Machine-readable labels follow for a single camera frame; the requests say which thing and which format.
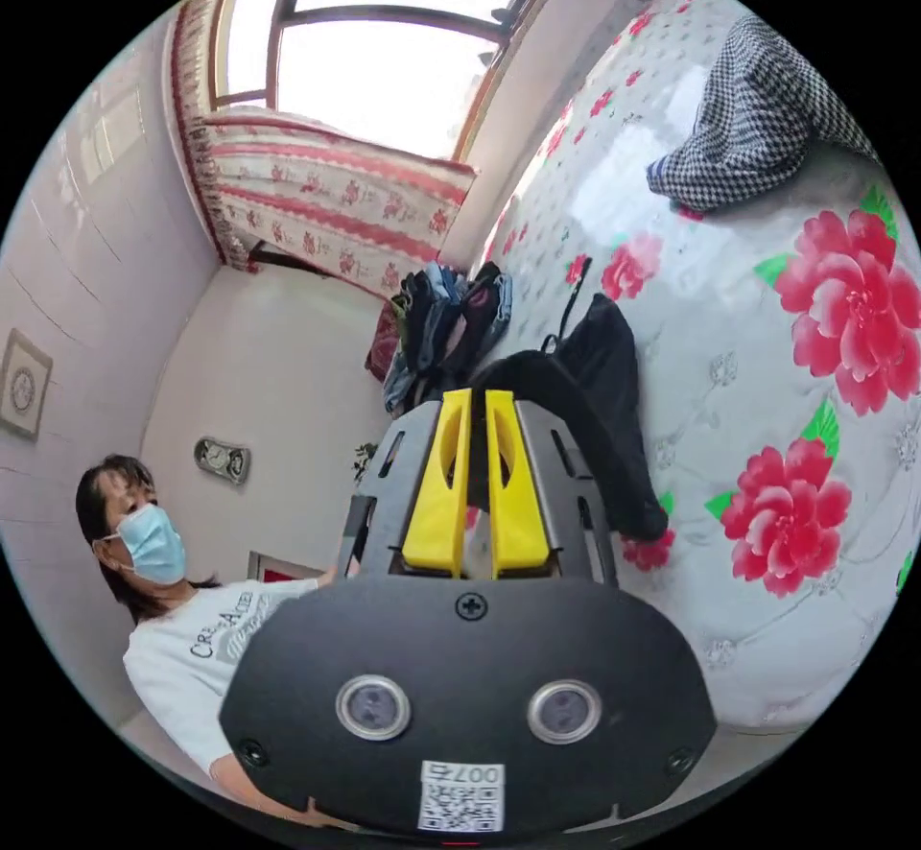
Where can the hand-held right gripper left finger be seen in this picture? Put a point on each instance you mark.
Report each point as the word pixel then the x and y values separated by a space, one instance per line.
pixel 437 497

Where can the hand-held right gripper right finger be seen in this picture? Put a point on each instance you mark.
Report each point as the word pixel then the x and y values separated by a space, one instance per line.
pixel 517 505

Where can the person's right forearm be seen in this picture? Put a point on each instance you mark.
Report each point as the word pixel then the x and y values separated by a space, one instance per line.
pixel 248 789

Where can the black long sleeve hoodie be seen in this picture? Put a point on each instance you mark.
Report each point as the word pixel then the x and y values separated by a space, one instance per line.
pixel 608 368

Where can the pile of clothes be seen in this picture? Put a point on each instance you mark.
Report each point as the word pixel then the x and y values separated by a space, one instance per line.
pixel 439 325

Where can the bed with red flowered sheet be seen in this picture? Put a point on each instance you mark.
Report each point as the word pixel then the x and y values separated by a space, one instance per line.
pixel 727 332

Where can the person's body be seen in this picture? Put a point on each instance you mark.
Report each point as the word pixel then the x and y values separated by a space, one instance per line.
pixel 183 648

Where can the red flowered curtain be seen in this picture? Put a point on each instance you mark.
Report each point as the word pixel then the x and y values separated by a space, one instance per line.
pixel 324 195

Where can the black white houndstooth garment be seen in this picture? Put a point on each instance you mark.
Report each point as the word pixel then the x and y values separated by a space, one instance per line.
pixel 748 123

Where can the silver wall clock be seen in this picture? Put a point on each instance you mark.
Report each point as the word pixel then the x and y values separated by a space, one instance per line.
pixel 221 460

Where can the framed wall picture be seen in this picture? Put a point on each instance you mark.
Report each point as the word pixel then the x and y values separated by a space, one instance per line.
pixel 23 386

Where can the window with brown frame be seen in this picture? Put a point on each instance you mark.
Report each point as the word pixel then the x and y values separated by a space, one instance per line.
pixel 374 37

